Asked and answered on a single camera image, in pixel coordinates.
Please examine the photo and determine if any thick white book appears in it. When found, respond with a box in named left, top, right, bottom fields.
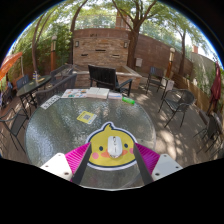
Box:
left=85, top=87, right=111, bottom=100

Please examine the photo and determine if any white lettered sign plate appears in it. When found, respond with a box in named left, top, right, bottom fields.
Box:
left=39, top=94, right=62, bottom=111

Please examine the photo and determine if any colourful printed leaflet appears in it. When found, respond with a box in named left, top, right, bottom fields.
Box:
left=60, top=88, right=89, bottom=100

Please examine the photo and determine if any dark slatted metal chair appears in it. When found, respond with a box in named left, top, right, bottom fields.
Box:
left=145, top=65, right=168, bottom=95

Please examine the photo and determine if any yellow chick-shaped mouse pad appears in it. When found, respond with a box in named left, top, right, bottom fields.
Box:
left=85, top=121, right=138, bottom=172

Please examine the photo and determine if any tree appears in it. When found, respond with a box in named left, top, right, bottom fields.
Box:
left=111, top=0, right=151, bottom=69
left=178, top=26, right=190, bottom=76
left=31, top=13, right=51, bottom=73
left=69, top=0, right=88, bottom=64

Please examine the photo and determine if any dark wicker patio chair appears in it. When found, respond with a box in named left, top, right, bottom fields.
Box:
left=49, top=63, right=75, bottom=83

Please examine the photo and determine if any orange patio umbrella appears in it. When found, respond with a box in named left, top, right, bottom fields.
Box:
left=0, top=51, right=24, bottom=82

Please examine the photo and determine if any blue-grey patio chair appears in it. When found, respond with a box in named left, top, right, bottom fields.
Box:
left=15, top=74, right=30, bottom=90

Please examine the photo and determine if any grey wicker chair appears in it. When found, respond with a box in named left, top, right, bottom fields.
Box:
left=35, top=73, right=78, bottom=107

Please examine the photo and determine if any white sign board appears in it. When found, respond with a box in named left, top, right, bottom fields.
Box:
left=162, top=79, right=175, bottom=93

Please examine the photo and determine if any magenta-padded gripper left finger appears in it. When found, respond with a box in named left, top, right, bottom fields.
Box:
left=39, top=142, right=93, bottom=185

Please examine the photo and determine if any closed red patio umbrella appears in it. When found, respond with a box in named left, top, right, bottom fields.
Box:
left=206, top=61, right=223, bottom=114

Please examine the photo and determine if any black slatted wooden chair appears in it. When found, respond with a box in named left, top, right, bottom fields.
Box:
left=87, top=64, right=134, bottom=97

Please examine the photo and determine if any thin pale booklet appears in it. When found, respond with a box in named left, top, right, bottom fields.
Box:
left=107, top=91, right=124, bottom=100

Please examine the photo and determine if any yellow square code sticker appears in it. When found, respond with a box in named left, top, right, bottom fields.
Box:
left=76, top=110, right=98, bottom=125

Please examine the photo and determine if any small green tube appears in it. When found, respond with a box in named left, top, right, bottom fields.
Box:
left=121, top=96, right=136, bottom=106

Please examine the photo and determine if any dark glass patio table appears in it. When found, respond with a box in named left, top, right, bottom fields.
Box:
left=16, top=74, right=53, bottom=116

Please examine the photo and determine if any orange lamp post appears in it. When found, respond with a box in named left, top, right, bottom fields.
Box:
left=166, top=47, right=176, bottom=78
left=50, top=35, right=58, bottom=72

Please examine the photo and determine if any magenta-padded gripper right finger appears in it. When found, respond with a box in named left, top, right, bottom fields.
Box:
left=133, top=142, right=184, bottom=185

